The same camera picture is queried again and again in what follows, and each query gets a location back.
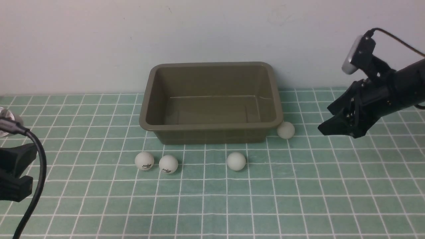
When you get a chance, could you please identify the white ball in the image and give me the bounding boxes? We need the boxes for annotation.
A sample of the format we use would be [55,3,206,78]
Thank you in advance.
[226,152,246,171]
[158,155,179,174]
[134,152,154,171]
[276,121,296,139]

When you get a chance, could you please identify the black camera cable image right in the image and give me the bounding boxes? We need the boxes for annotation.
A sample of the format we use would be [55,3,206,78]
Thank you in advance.
[364,28,425,58]

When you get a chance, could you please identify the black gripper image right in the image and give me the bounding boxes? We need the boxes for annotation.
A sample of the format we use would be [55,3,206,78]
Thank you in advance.
[318,83,395,138]

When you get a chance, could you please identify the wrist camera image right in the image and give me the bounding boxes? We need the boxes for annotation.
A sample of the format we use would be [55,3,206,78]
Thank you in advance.
[342,33,392,80]

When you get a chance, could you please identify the olive green plastic bin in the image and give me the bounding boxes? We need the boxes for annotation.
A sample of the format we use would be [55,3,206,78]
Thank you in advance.
[139,62,283,145]

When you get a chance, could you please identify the black camera cable image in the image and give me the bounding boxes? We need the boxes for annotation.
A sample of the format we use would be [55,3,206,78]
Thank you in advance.
[364,28,425,58]
[0,118,47,239]

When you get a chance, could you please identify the black camera cable image left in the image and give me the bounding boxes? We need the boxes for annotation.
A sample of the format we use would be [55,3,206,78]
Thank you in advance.
[0,118,47,239]

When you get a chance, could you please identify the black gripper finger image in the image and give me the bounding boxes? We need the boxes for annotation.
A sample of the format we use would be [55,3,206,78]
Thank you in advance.
[0,175,33,202]
[0,143,38,180]

